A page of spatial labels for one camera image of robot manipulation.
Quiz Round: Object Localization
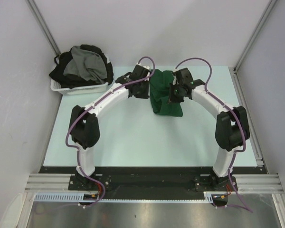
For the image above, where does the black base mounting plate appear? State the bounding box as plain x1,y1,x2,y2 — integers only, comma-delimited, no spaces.
39,167,267,206

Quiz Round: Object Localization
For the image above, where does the grey t shirt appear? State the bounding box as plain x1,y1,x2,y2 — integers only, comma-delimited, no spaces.
63,45,107,84

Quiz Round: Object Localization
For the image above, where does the black t shirt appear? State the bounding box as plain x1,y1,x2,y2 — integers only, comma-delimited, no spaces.
49,49,114,89

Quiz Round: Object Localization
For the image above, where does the right aluminium corner post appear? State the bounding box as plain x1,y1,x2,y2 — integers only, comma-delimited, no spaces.
233,0,280,73

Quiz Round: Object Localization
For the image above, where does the left aluminium corner post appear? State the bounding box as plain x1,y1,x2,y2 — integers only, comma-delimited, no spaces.
26,0,61,56

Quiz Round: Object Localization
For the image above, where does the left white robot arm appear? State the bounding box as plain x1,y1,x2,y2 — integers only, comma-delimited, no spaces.
66,64,153,190

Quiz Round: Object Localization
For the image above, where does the green t shirt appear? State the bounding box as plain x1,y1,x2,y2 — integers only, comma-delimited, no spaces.
150,69,183,117

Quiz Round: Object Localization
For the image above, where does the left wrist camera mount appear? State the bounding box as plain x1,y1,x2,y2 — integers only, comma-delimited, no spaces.
137,63,151,71

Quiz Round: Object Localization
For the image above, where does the white plastic laundry basket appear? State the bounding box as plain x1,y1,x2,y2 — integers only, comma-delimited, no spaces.
50,79,108,95

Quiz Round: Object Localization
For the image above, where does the aluminium corner post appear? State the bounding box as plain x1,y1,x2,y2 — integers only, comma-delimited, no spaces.
233,0,280,73
26,0,61,56

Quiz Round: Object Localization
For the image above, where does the white cable duct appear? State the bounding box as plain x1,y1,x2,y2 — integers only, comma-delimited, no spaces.
34,191,216,204

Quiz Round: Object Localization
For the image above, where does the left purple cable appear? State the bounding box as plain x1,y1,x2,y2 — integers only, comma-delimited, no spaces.
35,56,156,211

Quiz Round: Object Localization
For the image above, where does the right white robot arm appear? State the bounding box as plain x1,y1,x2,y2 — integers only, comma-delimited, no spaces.
168,68,250,190

